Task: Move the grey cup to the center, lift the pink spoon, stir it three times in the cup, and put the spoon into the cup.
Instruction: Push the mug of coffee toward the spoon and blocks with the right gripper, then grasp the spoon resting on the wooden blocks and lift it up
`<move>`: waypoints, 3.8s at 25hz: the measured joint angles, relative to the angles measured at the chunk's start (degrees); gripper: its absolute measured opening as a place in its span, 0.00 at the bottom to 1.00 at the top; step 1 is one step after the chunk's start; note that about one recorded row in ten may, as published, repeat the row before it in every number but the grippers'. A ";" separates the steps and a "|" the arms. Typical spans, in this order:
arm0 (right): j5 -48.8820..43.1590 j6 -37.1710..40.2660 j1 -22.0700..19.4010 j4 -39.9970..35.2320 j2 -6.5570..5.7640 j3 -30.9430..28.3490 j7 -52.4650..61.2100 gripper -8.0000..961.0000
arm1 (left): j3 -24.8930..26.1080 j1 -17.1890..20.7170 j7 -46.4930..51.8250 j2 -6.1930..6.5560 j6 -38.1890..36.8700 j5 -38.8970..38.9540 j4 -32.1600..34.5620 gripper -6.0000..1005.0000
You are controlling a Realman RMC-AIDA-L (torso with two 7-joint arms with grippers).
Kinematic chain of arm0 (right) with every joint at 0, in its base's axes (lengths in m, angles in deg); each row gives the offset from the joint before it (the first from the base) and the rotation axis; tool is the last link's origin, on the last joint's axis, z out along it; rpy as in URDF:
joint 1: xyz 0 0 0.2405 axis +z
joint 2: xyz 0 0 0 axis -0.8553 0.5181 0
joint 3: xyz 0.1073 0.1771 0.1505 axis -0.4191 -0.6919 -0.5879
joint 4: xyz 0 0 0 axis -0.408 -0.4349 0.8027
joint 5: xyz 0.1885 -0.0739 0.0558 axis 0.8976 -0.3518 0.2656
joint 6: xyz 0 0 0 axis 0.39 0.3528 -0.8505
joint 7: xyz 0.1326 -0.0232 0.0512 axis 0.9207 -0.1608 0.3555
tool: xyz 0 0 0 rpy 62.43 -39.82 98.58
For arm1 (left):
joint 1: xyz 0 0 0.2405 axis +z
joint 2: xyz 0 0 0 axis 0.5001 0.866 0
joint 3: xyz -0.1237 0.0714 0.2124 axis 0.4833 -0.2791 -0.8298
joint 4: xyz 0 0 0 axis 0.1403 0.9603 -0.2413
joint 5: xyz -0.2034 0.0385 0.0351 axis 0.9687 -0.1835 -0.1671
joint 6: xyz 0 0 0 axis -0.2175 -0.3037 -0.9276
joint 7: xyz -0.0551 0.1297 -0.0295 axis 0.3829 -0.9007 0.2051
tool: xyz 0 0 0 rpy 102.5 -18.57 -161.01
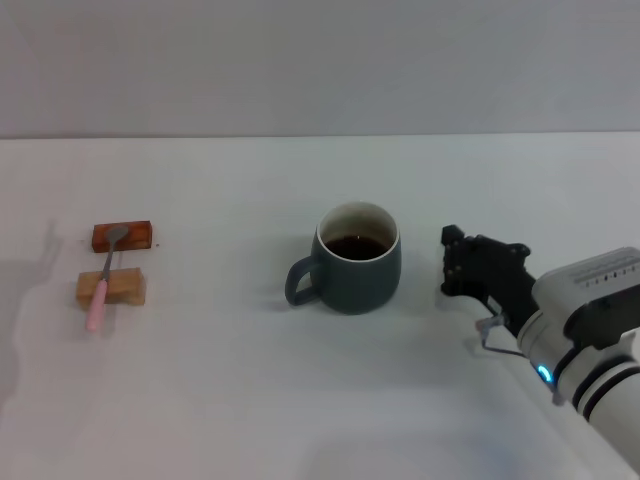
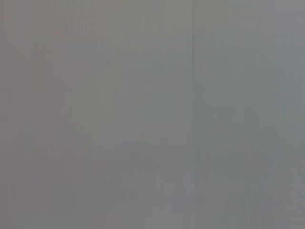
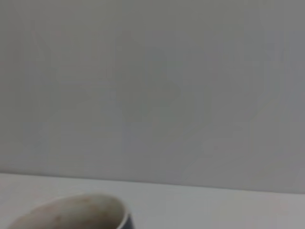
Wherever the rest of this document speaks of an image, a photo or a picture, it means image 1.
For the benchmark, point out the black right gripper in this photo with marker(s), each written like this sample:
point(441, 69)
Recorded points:
point(500, 272)

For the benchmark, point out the dark grey ceramic mug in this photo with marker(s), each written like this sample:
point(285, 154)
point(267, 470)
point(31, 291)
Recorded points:
point(360, 285)

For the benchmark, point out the dark coffee liquid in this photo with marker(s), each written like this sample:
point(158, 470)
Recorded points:
point(356, 247)

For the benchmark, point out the red-brown wooden block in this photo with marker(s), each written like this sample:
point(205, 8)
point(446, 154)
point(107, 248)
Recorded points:
point(137, 235)

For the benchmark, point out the light wooden arch block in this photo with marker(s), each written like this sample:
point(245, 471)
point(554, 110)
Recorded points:
point(125, 287)

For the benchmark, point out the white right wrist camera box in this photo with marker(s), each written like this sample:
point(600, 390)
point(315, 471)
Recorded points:
point(600, 272)

